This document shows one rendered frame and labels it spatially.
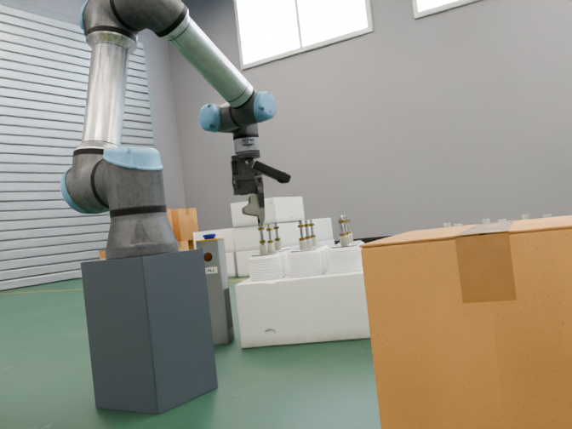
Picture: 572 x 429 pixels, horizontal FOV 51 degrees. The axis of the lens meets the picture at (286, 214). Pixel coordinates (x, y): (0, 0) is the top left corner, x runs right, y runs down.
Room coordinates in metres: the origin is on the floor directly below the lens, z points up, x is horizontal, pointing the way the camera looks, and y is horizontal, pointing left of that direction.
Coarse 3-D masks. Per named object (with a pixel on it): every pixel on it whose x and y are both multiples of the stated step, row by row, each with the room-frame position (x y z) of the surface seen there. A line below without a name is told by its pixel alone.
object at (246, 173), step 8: (248, 152) 1.71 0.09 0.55; (256, 152) 1.72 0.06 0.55; (232, 160) 1.72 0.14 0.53; (240, 160) 1.72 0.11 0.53; (248, 160) 1.75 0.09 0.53; (232, 168) 1.73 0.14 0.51; (240, 168) 1.72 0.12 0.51; (248, 168) 1.73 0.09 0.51; (232, 176) 1.72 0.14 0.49; (240, 176) 1.70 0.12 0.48; (248, 176) 1.71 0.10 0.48; (256, 176) 1.72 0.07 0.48; (232, 184) 1.76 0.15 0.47; (240, 184) 1.70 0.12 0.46; (248, 184) 1.71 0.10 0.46; (256, 184) 1.71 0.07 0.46; (240, 192) 1.70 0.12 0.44; (248, 192) 1.71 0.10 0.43; (256, 192) 1.75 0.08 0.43
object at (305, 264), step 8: (288, 256) 1.72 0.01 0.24; (296, 256) 1.68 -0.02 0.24; (304, 256) 1.68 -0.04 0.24; (312, 256) 1.68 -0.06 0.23; (320, 256) 1.71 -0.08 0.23; (296, 264) 1.68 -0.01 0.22; (304, 264) 1.68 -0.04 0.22; (312, 264) 1.68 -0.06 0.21; (320, 264) 1.70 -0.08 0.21; (296, 272) 1.69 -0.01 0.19; (304, 272) 1.68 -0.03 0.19; (312, 272) 1.68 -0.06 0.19; (320, 272) 1.70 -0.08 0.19
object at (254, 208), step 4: (252, 196) 1.71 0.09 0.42; (256, 196) 1.72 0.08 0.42; (252, 200) 1.71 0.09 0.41; (256, 200) 1.72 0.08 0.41; (252, 204) 1.71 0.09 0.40; (256, 204) 1.71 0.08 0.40; (244, 208) 1.71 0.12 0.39; (248, 208) 1.71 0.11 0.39; (252, 208) 1.71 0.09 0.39; (256, 208) 1.71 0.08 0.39; (260, 208) 1.71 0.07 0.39; (264, 208) 1.71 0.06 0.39; (244, 212) 1.71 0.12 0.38; (248, 212) 1.71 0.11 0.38; (252, 212) 1.71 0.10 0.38; (256, 212) 1.71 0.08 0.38; (260, 212) 1.71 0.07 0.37; (264, 212) 1.71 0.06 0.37; (260, 216) 1.71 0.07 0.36; (264, 216) 1.72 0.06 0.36; (260, 220) 1.72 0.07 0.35; (264, 220) 1.72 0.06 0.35; (260, 224) 1.72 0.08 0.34
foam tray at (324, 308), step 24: (240, 288) 1.68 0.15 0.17; (264, 288) 1.67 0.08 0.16; (288, 288) 1.66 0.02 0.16; (312, 288) 1.64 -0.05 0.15; (336, 288) 1.63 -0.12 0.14; (360, 288) 1.62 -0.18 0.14; (240, 312) 1.68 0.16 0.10; (264, 312) 1.67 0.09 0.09; (288, 312) 1.66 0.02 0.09; (312, 312) 1.65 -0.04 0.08; (336, 312) 1.64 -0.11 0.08; (360, 312) 1.62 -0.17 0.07; (264, 336) 1.67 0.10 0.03; (288, 336) 1.66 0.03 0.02; (312, 336) 1.65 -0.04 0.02; (336, 336) 1.64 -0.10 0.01; (360, 336) 1.63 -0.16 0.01
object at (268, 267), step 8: (256, 256) 1.71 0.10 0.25; (264, 256) 1.70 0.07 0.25; (272, 256) 1.71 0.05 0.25; (280, 256) 1.74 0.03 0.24; (256, 264) 1.70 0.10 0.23; (264, 264) 1.70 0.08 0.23; (272, 264) 1.70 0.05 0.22; (280, 264) 1.73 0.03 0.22; (256, 272) 1.71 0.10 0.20; (264, 272) 1.70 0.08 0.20; (272, 272) 1.70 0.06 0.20; (280, 272) 1.72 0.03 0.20; (256, 280) 1.71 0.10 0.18; (264, 280) 1.70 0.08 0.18
